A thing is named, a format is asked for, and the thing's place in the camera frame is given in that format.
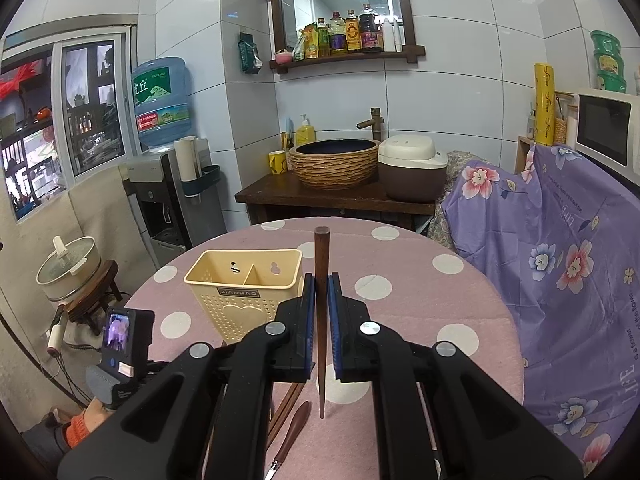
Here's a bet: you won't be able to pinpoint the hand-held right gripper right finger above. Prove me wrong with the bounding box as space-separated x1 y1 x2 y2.
327 272 585 480

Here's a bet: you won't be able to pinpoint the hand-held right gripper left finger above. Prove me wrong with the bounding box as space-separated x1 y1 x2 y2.
56 274 317 480

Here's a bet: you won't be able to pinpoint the brown wooden chopstick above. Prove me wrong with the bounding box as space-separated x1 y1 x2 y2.
265 384 300 453
314 227 331 420
272 382 306 441

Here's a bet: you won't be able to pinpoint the beige plastic utensil holder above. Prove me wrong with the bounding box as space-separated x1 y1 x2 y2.
184 248 304 346

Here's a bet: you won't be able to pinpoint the brown handled knife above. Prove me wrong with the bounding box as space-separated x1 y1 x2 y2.
264 401 312 480

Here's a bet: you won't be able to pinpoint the person's left forearm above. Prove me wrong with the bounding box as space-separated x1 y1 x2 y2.
20 400 118 468

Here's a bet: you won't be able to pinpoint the pink polka dot tablecloth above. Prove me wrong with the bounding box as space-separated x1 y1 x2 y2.
122 217 526 480

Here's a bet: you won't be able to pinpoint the dark wooden stool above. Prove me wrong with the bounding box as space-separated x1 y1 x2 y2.
62 260 123 336

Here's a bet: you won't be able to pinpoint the white handheld device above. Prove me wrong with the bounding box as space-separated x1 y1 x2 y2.
46 305 69 357

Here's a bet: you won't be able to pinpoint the white electric pot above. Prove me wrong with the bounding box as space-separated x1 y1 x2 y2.
36 236 103 303

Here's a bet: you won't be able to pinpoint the dark wooden cabinet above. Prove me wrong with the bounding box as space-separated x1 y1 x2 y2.
235 170 443 236

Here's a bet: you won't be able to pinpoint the woven pattern wash basin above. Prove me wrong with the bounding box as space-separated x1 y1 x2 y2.
289 138 381 191

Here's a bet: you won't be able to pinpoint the white brown rice cooker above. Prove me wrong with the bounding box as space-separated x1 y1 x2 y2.
377 134 448 202

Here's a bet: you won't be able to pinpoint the dark blue cup tray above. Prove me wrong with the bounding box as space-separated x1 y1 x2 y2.
180 165 221 197

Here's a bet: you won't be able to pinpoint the yellow soap pump bottle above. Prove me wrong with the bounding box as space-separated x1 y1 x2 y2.
295 114 317 147

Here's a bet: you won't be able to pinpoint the bamboo style bronze faucet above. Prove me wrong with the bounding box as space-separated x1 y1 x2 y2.
356 107 385 142

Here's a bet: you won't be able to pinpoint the grey water dispenser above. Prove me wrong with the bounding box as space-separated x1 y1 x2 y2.
120 140 226 268

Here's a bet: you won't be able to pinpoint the white paper cup stack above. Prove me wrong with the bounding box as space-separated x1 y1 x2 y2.
173 135 201 182

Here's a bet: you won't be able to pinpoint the purple floral sheet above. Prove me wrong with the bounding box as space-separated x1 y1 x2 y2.
440 145 640 466

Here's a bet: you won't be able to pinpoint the light wooden crate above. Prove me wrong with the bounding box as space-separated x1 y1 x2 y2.
515 135 538 176

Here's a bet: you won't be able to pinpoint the blue water jug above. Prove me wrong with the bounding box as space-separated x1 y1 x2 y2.
131 56 195 153

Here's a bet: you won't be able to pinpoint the wooden framed mirror shelf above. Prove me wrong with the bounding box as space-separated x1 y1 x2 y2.
263 0 427 76

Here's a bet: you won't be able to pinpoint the aluminium sliding window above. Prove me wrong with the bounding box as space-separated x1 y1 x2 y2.
0 25 141 221

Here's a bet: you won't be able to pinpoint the green hanging packet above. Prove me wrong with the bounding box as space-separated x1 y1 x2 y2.
236 31 264 76

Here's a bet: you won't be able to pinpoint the yellow packet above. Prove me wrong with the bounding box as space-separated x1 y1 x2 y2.
302 22 321 59

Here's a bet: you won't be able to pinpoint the small green bottle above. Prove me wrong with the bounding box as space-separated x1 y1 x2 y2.
316 17 332 57

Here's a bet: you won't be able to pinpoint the yellow cooking oil bottle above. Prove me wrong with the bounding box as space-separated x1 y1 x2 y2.
327 11 348 56

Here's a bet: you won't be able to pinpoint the amber sauce bottle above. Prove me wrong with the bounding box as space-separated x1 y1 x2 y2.
345 9 362 53

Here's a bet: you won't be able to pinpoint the dark soy sauce bottle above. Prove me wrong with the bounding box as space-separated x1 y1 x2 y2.
358 4 382 53

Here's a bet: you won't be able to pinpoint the yellow wrap roll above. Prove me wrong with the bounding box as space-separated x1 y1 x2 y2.
532 63 557 147

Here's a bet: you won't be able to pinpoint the white microwave oven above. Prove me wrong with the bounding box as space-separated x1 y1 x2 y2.
570 87 640 176

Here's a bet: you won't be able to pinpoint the green instant noodle cup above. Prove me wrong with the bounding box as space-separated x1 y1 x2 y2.
590 30 623 56
596 71 628 93
592 51 626 75

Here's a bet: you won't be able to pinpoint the black cables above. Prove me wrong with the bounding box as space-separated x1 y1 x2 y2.
45 352 93 403

